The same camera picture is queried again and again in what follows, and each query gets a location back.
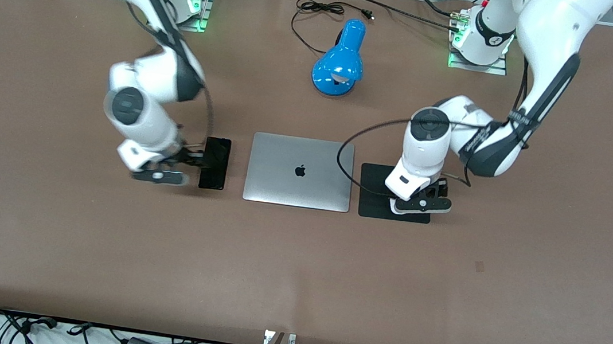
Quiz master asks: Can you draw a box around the black smartphone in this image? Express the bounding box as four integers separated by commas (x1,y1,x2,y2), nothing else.
198,136,232,191

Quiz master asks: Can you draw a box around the black mouse pad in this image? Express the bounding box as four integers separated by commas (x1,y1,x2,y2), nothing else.
356,162,436,225

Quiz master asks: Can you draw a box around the silver closed laptop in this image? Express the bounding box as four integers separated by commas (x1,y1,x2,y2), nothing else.
241,131,357,214

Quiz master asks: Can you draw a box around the blue desk lamp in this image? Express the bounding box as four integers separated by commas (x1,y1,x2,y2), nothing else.
309,15,370,100

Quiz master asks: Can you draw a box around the brown table cover mat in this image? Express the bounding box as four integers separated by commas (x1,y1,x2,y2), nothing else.
0,0,613,344

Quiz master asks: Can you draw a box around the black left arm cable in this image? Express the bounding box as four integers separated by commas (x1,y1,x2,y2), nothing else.
333,38,532,212

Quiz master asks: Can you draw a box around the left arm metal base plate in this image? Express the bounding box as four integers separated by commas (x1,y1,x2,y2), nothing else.
446,10,514,76

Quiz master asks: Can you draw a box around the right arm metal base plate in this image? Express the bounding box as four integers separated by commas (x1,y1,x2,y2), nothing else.
175,0,217,34

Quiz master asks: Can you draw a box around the thick black cable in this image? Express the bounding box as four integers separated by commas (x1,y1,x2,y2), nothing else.
324,0,468,34

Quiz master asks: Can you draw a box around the thin black lamp cord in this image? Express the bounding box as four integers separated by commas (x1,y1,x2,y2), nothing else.
287,0,376,60

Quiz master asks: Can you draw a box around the black tangled cable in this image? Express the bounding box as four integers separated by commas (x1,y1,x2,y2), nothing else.
0,307,60,344

